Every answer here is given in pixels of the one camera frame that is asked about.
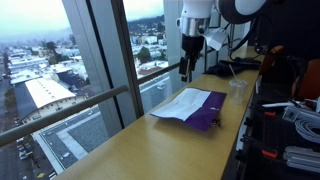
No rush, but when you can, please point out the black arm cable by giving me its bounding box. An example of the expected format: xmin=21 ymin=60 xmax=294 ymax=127
xmin=228 ymin=15 xmax=264 ymax=60

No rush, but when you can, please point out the small metal binder clip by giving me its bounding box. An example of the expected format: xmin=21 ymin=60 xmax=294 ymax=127
xmin=210 ymin=118 xmax=222 ymax=128

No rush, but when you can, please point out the orange black bar clamp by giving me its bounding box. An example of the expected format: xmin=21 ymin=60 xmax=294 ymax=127
xmin=234 ymin=134 xmax=279 ymax=164
xmin=244 ymin=109 xmax=278 ymax=128

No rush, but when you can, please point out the purple cloth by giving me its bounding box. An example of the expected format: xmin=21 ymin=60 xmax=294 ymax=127
xmin=149 ymin=87 xmax=228 ymax=133

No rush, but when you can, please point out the light blue cable coil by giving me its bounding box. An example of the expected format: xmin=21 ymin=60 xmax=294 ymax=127
xmin=294 ymin=118 xmax=320 ymax=144

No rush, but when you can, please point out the grey metal handrail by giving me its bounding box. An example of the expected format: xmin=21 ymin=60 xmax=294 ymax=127
xmin=0 ymin=54 xmax=183 ymax=148

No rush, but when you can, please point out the aluminium extrusion rail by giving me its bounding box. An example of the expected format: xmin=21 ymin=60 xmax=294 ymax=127
xmin=283 ymin=145 xmax=320 ymax=174
xmin=282 ymin=105 xmax=320 ymax=124

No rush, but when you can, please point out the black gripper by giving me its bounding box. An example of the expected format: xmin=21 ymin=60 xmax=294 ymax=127
xmin=178 ymin=34 xmax=205 ymax=83

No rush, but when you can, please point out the black cloth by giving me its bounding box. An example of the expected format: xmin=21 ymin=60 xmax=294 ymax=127
xmin=203 ymin=56 xmax=263 ymax=78

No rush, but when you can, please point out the clear plastic straw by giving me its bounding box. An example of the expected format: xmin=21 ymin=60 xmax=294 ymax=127
xmin=228 ymin=64 xmax=238 ymax=83

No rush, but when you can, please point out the clear plastic cup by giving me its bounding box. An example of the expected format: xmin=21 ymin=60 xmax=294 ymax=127
xmin=228 ymin=78 xmax=249 ymax=106

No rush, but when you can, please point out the orange chair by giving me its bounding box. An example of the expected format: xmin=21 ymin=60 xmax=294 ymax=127
xmin=259 ymin=44 xmax=320 ymax=101

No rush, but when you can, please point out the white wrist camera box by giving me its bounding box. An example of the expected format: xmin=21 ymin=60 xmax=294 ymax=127
xmin=203 ymin=27 xmax=229 ymax=52

